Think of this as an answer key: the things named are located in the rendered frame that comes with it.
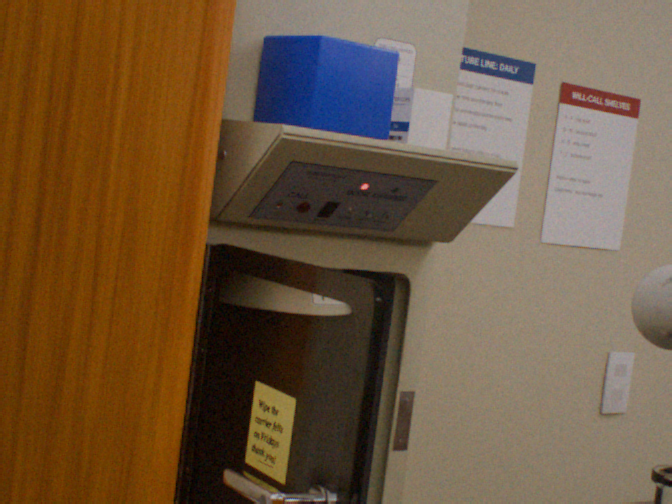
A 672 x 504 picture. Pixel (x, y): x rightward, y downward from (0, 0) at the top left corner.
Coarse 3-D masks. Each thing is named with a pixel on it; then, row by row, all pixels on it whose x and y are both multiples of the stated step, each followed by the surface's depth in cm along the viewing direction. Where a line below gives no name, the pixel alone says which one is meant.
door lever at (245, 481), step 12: (228, 468) 113; (228, 480) 112; (240, 480) 111; (252, 480) 110; (240, 492) 110; (252, 492) 109; (264, 492) 107; (276, 492) 107; (312, 492) 109; (324, 492) 108
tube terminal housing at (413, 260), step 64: (256, 0) 132; (320, 0) 137; (384, 0) 142; (448, 0) 148; (256, 64) 133; (448, 64) 149; (320, 256) 141; (384, 256) 146; (384, 384) 152; (384, 448) 154
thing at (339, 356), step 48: (240, 288) 124; (288, 288) 116; (336, 288) 110; (240, 336) 123; (288, 336) 116; (336, 336) 109; (240, 384) 123; (288, 384) 115; (336, 384) 108; (240, 432) 122; (336, 432) 108; (192, 480) 130; (288, 480) 114; (336, 480) 107
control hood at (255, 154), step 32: (224, 128) 129; (256, 128) 125; (288, 128) 122; (224, 160) 129; (256, 160) 125; (288, 160) 125; (320, 160) 127; (352, 160) 129; (384, 160) 131; (416, 160) 133; (448, 160) 135; (480, 160) 138; (224, 192) 128; (256, 192) 128; (448, 192) 140; (480, 192) 142; (256, 224) 133; (288, 224) 134; (416, 224) 143; (448, 224) 145
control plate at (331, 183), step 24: (288, 168) 126; (312, 168) 128; (336, 168) 129; (288, 192) 129; (312, 192) 131; (336, 192) 132; (360, 192) 134; (384, 192) 135; (408, 192) 137; (264, 216) 131; (288, 216) 133; (312, 216) 134; (336, 216) 136; (360, 216) 138
